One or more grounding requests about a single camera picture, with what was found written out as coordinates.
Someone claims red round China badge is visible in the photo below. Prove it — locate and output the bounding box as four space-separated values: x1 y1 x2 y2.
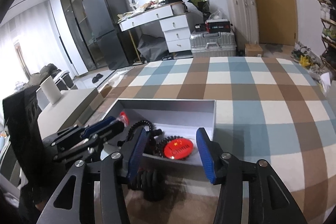
163 138 194 160

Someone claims silver suitcase lying flat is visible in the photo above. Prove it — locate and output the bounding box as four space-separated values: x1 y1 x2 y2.
190 31 236 58

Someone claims wooden shoe rack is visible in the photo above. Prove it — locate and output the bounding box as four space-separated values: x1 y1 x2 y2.
317 0 336 73

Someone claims grey cardboard box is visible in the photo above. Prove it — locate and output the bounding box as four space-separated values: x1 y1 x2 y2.
102 98 216 166

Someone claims glass door cabinet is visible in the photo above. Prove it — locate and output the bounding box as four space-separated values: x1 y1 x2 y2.
60 0 97 71

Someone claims dark grey refrigerator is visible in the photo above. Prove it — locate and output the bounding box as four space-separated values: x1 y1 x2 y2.
83 0 139 70

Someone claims white upright suitcase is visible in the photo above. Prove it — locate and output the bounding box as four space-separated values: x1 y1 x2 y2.
227 0 259 51

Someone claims black red box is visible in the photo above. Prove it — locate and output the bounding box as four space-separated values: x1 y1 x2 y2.
206 19 231 33

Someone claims small cardboard box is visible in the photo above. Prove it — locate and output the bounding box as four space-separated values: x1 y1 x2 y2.
245 44 263 57

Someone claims white desk with drawers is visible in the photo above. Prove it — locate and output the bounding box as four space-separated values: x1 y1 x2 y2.
119 2 192 53

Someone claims black spiral hair tie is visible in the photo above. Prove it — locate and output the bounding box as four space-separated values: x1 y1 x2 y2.
127 119 154 140
154 134 198 162

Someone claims plaid bed cover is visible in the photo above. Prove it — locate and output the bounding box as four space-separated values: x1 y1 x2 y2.
88 57 335 223

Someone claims white paper roll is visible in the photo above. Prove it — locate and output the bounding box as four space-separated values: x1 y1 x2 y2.
40 76 62 105

